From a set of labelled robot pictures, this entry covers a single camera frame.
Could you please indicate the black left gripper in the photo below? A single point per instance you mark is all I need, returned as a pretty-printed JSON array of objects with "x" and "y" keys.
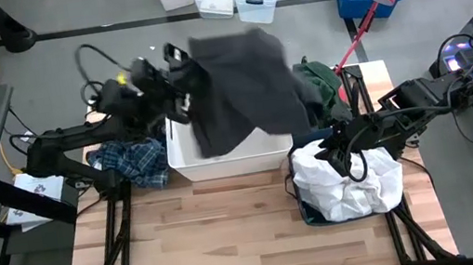
[{"x": 184, "y": 81}]

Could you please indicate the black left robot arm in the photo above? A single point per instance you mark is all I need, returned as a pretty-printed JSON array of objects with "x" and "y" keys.
[{"x": 77, "y": 137}]

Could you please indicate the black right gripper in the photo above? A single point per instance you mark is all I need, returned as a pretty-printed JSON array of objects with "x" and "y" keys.
[{"x": 352, "y": 138}]

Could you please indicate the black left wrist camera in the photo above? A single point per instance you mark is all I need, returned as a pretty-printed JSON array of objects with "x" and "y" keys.
[{"x": 175, "y": 54}]

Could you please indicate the blue plaid shirt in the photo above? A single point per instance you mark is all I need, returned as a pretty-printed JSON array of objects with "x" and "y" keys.
[{"x": 135, "y": 162}]

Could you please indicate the black stand foot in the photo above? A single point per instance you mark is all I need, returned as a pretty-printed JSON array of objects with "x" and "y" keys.
[{"x": 7, "y": 26}]

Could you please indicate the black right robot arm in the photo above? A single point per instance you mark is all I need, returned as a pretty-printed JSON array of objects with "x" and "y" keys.
[{"x": 419, "y": 100}]

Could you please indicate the white printed paper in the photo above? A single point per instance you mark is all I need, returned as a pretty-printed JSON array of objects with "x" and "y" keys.
[{"x": 36, "y": 193}]

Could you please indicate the white garment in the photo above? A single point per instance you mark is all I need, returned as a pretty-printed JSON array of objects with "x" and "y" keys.
[{"x": 348, "y": 186}]

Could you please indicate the black garment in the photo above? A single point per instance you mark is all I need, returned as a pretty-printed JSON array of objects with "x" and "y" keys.
[{"x": 244, "y": 89}]

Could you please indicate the white plastic bin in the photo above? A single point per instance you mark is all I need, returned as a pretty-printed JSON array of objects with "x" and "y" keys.
[{"x": 231, "y": 159}]

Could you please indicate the dark green garment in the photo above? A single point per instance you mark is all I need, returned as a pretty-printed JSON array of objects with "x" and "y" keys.
[{"x": 321, "y": 87}]

